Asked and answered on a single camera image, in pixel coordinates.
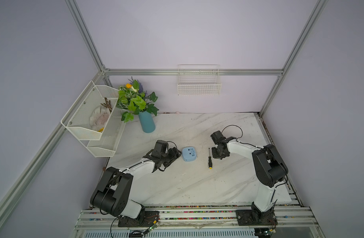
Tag black yellow screwdriver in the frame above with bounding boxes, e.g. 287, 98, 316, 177
208, 148, 213, 169

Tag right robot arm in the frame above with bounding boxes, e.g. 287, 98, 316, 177
210, 131, 289, 213

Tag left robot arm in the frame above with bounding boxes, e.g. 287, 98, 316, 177
90, 140, 182, 219

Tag teal vase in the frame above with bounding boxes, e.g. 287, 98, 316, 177
138, 112, 156, 133

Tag artificial green plant bouquet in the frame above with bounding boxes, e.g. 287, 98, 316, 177
116, 77, 159, 123

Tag brown twigs in shelf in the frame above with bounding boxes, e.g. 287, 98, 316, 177
101, 98, 113, 113

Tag white two-tier mesh shelf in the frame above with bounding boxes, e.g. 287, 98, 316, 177
61, 81, 125, 158

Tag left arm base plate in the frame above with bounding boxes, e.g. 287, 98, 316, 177
117, 211, 159, 227

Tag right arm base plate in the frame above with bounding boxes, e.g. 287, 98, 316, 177
236, 209, 278, 227

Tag white wire wall basket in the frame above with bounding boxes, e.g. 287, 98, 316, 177
177, 64, 222, 96

